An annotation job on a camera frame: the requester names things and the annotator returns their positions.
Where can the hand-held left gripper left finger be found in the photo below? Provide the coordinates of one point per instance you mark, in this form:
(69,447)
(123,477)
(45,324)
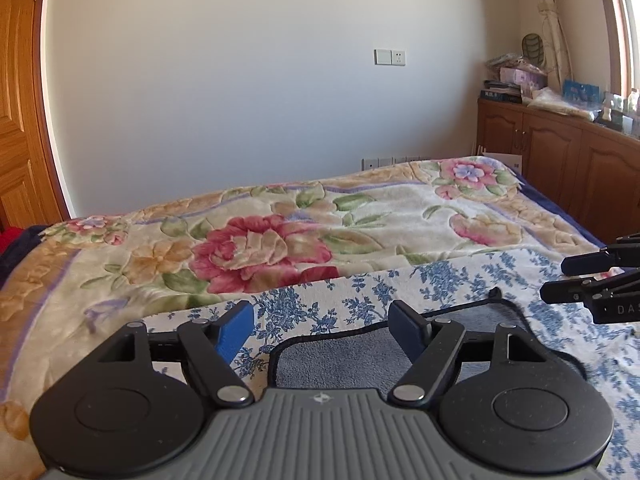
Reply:
(234,334)

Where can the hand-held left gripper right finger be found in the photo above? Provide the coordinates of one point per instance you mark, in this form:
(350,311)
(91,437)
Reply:
(406,329)

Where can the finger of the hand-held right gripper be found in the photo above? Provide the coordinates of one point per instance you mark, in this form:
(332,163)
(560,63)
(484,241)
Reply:
(580,262)
(565,291)

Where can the grey towel with black trim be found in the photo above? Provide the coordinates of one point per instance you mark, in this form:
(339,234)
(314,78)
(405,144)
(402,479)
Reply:
(340,357)

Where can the white blue floral bed sheet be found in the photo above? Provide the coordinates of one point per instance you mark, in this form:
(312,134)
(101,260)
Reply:
(560,340)

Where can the cream floral plush blanket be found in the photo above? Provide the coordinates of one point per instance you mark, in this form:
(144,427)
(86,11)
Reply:
(260,240)

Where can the wooden cabinet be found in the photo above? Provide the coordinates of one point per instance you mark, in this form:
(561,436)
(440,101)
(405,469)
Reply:
(555,160)

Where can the white cardboard box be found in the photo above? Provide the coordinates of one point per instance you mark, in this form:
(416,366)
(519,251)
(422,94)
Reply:
(502,160)

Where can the clear plastic bag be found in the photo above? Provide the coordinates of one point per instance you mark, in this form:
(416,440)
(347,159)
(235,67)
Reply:
(555,102)

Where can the small white bottle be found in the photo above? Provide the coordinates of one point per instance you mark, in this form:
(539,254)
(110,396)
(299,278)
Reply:
(634,100)

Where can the blue picture box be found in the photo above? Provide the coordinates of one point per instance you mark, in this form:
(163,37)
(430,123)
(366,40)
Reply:
(581,91)

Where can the dark flat box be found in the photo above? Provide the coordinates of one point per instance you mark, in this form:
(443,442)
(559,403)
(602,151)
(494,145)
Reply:
(500,95)

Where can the purple tissue box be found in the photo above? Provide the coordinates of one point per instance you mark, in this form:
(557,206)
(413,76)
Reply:
(520,77)

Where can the green leaf-shaped fan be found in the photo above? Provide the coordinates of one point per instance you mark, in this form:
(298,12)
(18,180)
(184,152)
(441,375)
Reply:
(533,49)

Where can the dark cloth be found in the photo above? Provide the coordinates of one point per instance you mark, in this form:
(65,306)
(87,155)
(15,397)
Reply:
(20,252)

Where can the patterned cream curtain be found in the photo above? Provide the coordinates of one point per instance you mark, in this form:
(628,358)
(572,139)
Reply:
(550,25)

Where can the red cloth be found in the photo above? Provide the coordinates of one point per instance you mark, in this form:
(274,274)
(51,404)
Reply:
(9,236)

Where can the wooden door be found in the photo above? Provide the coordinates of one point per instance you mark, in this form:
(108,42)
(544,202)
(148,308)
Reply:
(22,110)

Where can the row of low wall sockets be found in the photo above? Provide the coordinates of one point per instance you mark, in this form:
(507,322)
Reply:
(385,162)

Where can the wooden window frame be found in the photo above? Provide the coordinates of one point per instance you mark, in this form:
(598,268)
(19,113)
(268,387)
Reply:
(614,25)

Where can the white wall switch socket plate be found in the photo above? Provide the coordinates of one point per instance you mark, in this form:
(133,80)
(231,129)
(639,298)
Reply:
(390,57)

